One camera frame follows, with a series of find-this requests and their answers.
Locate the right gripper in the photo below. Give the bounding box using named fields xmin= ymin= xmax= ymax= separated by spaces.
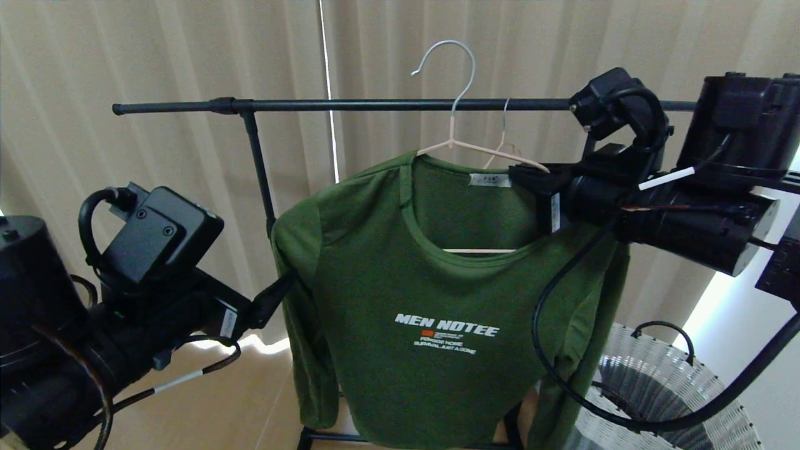
xmin=549 ymin=166 xmax=780 ymax=277

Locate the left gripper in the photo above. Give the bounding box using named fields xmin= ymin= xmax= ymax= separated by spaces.
xmin=0 ymin=278 xmax=258 ymax=450

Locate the pink clothes hanger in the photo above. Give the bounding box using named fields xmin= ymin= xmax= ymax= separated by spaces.
xmin=481 ymin=98 xmax=523 ymax=171
xmin=410 ymin=40 xmax=552 ymax=256

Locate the green long-sleeved shirt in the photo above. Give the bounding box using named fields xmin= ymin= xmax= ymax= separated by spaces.
xmin=271 ymin=152 xmax=631 ymax=450

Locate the white laundry basket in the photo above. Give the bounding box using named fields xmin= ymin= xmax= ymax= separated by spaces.
xmin=564 ymin=320 xmax=764 ymax=450

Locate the black clothes rack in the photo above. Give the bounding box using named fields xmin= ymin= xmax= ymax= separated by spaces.
xmin=112 ymin=96 xmax=699 ymax=450

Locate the beige curtain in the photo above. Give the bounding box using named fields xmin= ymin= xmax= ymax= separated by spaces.
xmin=0 ymin=0 xmax=800 ymax=354

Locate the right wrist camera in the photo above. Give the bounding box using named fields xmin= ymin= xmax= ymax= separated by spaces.
xmin=567 ymin=67 xmax=674 ymax=179

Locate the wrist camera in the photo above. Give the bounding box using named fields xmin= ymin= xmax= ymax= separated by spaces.
xmin=567 ymin=67 xmax=674 ymax=179
xmin=94 ymin=184 xmax=225 ymax=307

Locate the black cable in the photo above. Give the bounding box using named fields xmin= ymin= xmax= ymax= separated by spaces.
xmin=77 ymin=186 xmax=137 ymax=271
xmin=531 ymin=86 xmax=800 ymax=434

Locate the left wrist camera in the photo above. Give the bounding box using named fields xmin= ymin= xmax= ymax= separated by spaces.
xmin=94 ymin=184 xmax=225 ymax=307

